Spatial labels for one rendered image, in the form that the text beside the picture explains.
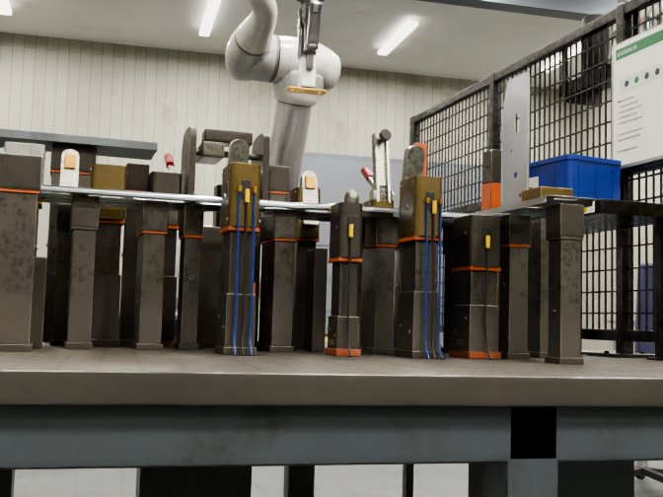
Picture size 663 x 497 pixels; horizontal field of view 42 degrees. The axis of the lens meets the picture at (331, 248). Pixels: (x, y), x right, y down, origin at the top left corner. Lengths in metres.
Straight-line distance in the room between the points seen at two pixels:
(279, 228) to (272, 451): 0.71
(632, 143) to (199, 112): 9.97
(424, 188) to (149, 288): 0.56
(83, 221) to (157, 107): 10.13
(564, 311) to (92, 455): 0.87
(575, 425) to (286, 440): 0.41
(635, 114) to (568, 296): 0.67
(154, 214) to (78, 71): 10.23
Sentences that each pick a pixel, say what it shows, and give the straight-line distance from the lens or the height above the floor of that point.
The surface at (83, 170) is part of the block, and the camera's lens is 2.05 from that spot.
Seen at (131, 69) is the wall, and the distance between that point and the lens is 11.90.
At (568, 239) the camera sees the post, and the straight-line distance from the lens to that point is 1.59.
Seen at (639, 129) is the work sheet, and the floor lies 1.23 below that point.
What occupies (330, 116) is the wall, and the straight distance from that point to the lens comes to 12.12.
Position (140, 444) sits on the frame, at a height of 0.61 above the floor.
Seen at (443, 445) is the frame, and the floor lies 0.61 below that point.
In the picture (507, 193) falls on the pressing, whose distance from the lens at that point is 2.03.
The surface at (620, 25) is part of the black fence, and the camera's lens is 2.25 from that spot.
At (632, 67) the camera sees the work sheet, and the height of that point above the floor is 1.38.
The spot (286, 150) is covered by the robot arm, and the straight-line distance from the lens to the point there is 2.44.
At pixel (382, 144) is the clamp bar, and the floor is 1.19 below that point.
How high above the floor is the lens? 0.77
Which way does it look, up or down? 5 degrees up
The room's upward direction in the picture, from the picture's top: 2 degrees clockwise
